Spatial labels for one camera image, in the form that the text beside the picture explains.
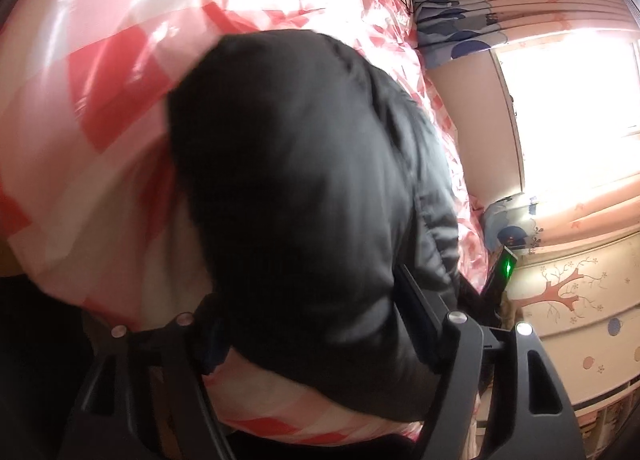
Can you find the blue patterned curtain right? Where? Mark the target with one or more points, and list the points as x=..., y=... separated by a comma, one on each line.
x=511, y=222

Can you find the blue patterned curtain left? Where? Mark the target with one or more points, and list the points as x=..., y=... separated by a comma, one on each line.
x=451, y=29

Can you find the red white checkered plastic sheet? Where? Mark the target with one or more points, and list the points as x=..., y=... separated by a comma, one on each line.
x=90, y=203

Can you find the blue patterned curtain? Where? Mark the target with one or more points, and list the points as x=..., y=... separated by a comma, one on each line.
x=451, y=29
x=511, y=222

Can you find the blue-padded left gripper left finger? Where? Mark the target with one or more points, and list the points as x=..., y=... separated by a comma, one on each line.
x=116, y=415

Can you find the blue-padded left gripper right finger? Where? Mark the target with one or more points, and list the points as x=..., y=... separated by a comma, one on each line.
x=530, y=415

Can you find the black puffer down jacket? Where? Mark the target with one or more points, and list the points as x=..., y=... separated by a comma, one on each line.
x=310, y=175

